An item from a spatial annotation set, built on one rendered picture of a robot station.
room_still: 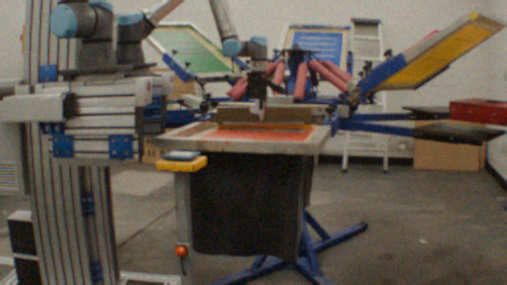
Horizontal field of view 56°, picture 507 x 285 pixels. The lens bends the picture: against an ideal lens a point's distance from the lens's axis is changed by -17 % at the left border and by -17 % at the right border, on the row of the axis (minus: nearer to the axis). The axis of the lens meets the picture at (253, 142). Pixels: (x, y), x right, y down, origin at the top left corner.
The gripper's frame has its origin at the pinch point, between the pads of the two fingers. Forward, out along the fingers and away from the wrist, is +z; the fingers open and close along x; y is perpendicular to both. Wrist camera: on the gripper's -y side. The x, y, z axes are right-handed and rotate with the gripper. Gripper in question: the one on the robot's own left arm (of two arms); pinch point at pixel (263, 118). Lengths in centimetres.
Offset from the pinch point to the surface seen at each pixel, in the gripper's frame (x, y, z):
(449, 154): -407, -144, 83
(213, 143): 51, 7, 3
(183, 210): 70, 11, 22
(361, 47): -421, -30, -39
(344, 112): -30.5, -32.4, -0.6
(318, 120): -5.8, -22.7, 0.8
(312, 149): 51, -27, 4
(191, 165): 75, 6, 6
